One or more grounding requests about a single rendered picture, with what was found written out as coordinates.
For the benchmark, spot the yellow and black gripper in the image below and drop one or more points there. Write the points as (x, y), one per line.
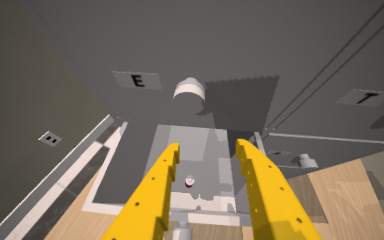
(276, 213)

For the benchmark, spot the grey drawer front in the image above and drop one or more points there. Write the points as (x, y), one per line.
(288, 171)
(299, 150)
(236, 63)
(351, 101)
(218, 195)

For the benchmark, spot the red battery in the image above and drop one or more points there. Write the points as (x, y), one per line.
(189, 181)

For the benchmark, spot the grey chest of drawers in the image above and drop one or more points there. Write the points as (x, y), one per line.
(34, 12)

